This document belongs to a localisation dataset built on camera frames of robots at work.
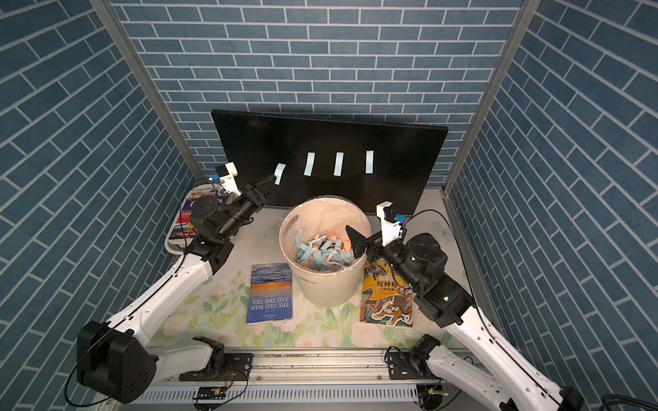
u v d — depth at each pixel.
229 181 0.63
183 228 0.92
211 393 0.72
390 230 0.52
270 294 0.87
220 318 0.83
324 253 0.85
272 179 0.68
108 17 0.71
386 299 0.87
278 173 0.68
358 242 0.53
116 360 0.38
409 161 0.72
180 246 0.94
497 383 0.49
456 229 1.10
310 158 0.72
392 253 0.53
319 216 0.82
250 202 0.63
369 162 0.72
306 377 0.74
